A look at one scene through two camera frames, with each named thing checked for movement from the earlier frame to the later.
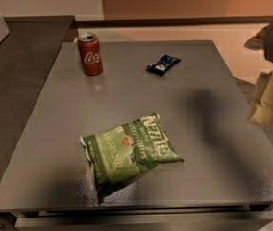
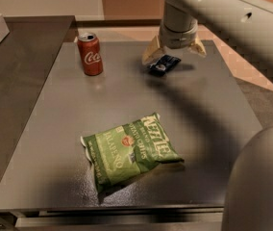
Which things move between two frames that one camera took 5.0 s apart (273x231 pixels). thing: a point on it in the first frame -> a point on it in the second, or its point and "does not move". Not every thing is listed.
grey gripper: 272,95 -> 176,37
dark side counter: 16,76 does not move
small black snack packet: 163,64 does not move
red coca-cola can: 90,54 does not move
